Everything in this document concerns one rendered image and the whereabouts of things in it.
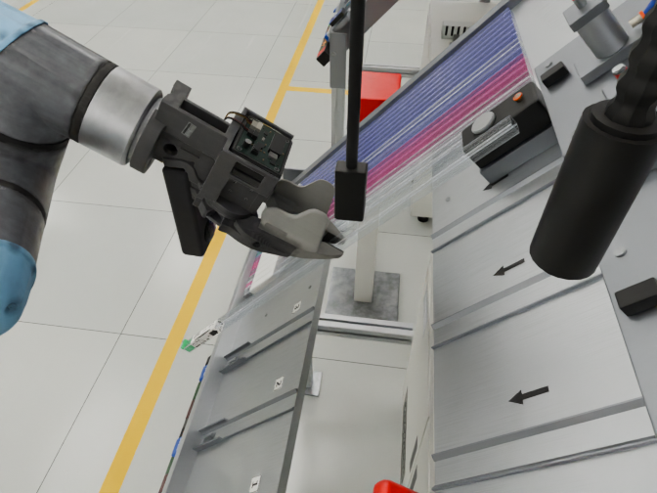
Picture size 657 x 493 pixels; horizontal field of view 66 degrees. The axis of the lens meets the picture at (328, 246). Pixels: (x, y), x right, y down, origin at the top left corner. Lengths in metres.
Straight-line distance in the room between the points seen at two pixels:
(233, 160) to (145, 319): 1.39
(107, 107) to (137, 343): 1.33
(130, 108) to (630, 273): 0.37
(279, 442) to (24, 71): 0.39
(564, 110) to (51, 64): 0.38
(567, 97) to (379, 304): 1.36
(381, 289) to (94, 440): 0.98
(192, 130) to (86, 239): 1.73
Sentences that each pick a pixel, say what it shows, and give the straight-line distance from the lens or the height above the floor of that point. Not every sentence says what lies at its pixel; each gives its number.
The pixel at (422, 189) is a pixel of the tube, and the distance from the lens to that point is 0.45.
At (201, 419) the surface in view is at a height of 0.73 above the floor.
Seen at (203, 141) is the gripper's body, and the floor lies 1.10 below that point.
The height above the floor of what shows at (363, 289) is 0.08.
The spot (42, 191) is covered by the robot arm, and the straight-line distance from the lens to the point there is 0.50.
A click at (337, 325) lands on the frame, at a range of 1.27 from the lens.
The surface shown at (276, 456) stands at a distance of 0.53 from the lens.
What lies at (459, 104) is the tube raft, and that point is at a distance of 0.64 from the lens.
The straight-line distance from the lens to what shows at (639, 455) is 0.31.
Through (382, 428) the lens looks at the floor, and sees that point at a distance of 1.49.
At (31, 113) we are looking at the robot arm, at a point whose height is 1.13.
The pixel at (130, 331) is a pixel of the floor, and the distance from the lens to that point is 1.77.
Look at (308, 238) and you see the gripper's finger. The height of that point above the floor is 1.01.
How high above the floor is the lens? 1.34
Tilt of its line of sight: 45 degrees down
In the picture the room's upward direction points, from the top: straight up
